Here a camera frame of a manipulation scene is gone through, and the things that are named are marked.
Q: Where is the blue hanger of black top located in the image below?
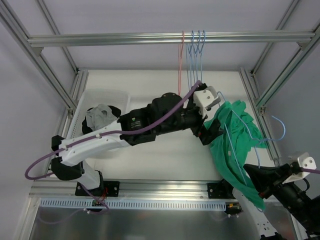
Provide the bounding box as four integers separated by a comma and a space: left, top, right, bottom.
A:
189, 30, 201, 83

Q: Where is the pink wire hanger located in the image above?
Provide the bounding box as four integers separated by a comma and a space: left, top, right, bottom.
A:
177, 31, 185, 96

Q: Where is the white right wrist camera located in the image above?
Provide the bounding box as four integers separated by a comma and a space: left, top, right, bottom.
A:
283, 152, 317, 184

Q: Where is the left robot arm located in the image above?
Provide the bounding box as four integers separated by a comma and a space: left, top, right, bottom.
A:
51, 89, 223, 196

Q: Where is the dark grey tank top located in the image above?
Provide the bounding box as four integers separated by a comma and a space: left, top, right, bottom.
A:
85, 104, 118, 131

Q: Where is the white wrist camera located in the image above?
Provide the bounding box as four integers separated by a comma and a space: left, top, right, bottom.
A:
193, 86, 221, 119
283, 152, 317, 184

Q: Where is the aluminium hanging rail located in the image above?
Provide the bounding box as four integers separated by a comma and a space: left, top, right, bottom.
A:
27, 30, 316, 48

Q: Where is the black tank top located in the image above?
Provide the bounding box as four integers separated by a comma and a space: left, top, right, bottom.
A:
81, 104, 122, 135

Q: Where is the white slotted cable duct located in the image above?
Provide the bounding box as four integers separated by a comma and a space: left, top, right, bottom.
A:
39, 198, 227, 212

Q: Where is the blue hanger of grey top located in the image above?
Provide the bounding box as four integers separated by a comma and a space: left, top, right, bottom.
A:
185, 30, 196, 89

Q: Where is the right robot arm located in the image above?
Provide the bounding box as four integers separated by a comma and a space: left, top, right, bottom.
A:
207, 163, 320, 240

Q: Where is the blue hanger of green top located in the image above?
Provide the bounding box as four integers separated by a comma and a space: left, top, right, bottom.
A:
197, 30, 207, 82

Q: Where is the green tank top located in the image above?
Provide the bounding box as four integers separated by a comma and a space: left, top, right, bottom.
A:
203, 99, 266, 212

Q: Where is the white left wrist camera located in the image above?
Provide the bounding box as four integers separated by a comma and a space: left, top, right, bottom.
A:
193, 86, 221, 119

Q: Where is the aluminium frame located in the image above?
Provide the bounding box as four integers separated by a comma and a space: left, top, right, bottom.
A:
0, 0, 320, 240

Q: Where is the white plastic basket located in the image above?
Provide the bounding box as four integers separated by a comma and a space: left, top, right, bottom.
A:
65, 88, 131, 139

